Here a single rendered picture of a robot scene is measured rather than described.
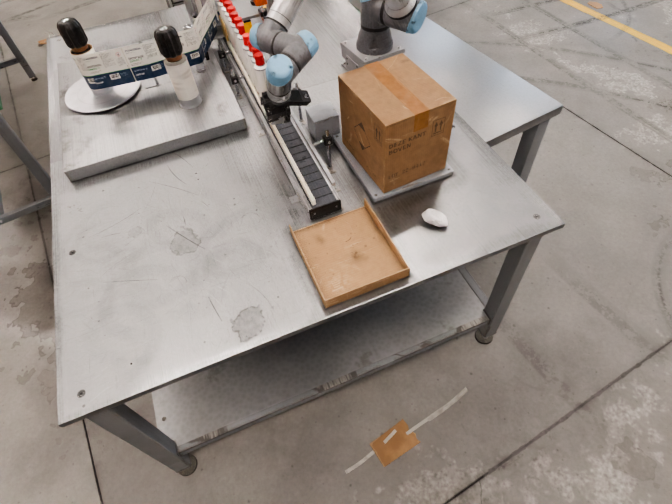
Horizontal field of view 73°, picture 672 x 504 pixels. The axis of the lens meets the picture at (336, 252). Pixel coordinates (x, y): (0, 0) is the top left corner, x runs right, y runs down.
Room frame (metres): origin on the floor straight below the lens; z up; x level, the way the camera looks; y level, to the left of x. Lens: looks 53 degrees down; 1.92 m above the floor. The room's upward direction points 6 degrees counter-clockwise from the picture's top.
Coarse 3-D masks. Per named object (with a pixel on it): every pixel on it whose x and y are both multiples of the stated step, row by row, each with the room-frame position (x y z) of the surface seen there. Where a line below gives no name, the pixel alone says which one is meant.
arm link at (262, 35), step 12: (276, 0) 1.42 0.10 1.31; (288, 0) 1.41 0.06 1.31; (300, 0) 1.43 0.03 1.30; (276, 12) 1.39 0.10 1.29; (288, 12) 1.39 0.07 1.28; (264, 24) 1.37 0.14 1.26; (276, 24) 1.36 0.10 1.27; (288, 24) 1.38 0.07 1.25; (252, 36) 1.36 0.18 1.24; (264, 36) 1.34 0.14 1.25; (264, 48) 1.33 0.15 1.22
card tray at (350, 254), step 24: (336, 216) 0.96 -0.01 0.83; (360, 216) 0.95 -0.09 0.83; (312, 240) 0.87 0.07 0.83; (336, 240) 0.86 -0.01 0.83; (360, 240) 0.85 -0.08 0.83; (384, 240) 0.84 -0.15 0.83; (312, 264) 0.78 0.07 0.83; (336, 264) 0.77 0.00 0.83; (360, 264) 0.76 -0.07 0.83; (384, 264) 0.75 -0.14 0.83; (336, 288) 0.69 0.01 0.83; (360, 288) 0.66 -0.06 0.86
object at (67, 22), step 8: (64, 24) 1.72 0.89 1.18; (72, 24) 1.73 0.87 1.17; (80, 24) 1.76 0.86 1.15; (64, 32) 1.71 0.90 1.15; (72, 32) 1.71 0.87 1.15; (80, 32) 1.73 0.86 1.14; (64, 40) 1.71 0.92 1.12; (72, 40) 1.70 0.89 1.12; (80, 40) 1.72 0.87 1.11; (72, 48) 1.71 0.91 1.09; (80, 48) 1.72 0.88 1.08; (88, 48) 1.75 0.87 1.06; (72, 56) 1.71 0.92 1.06; (80, 56) 1.70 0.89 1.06; (80, 64) 1.70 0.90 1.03; (88, 72) 1.70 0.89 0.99; (88, 80) 1.70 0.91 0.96; (96, 88) 1.70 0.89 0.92; (112, 88) 1.74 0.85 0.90
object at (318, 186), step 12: (228, 48) 1.99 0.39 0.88; (288, 132) 1.35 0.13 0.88; (288, 144) 1.28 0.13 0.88; (300, 144) 1.28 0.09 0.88; (300, 156) 1.21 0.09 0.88; (300, 168) 1.15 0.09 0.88; (312, 168) 1.15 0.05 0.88; (312, 180) 1.09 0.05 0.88; (324, 180) 1.08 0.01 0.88; (312, 192) 1.03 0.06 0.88; (324, 192) 1.03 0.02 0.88; (324, 204) 0.98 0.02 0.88
